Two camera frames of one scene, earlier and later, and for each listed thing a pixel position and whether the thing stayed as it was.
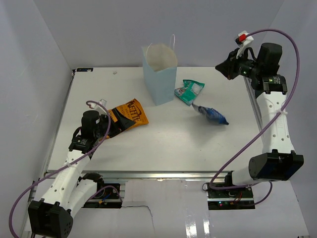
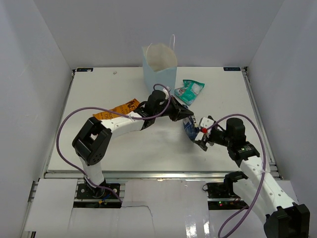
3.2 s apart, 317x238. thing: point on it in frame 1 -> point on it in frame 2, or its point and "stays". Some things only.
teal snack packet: (188, 93) stays
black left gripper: (122, 123) -> (179, 111)
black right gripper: (228, 68) -> (202, 144)
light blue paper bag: (160, 63) stays
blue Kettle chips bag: (211, 113) -> (190, 130)
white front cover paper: (170, 208) stays
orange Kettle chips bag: (132, 110) stays
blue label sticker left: (84, 69) stays
